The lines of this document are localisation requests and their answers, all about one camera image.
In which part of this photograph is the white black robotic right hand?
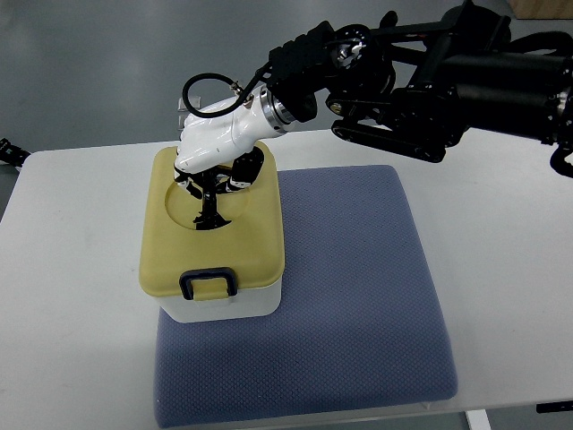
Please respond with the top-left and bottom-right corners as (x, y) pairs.
(175, 96), (278, 199)

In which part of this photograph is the yellow storage box lid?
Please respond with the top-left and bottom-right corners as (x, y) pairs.
(139, 142), (285, 297)

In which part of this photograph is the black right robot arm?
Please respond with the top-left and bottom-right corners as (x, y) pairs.
(257, 1), (572, 176)

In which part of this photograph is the white storage box base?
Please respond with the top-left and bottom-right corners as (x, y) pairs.
(157, 268), (282, 323)

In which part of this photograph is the cardboard box corner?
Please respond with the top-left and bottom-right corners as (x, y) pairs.
(508, 0), (572, 20)

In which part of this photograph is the upper floor marker tile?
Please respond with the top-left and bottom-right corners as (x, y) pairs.
(177, 98), (186, 112)

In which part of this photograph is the black left robot part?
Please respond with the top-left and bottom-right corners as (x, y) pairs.
(0, 138), (30, 171)

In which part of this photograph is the blue grey cushion mat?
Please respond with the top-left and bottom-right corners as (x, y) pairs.
(154, 165), (458, 428)

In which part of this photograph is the white table leg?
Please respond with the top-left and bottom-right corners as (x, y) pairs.
(465, 409), (492, 430)

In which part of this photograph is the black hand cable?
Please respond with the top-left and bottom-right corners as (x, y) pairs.
(184, 66), (269, 119)

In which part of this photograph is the black table bracket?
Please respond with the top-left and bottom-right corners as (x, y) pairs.
(535, 400), (573, 414)

